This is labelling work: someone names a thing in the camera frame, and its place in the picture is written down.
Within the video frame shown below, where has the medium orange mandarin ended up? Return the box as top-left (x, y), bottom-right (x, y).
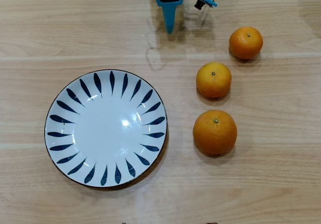
top-left (196, 62), bottom-right (232, 99)

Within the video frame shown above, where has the small deep orange mandarin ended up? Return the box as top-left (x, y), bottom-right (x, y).
top-left (229, 26), bottom-right (264, 60)

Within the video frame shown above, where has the large orange mandarin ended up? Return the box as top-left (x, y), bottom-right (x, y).
top-left (192, 109), bottom-right (238, 157)

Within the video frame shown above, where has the white plate blue leaf pattern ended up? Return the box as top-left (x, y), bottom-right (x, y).
top-left (44, 69), bottom-right (168, 188)

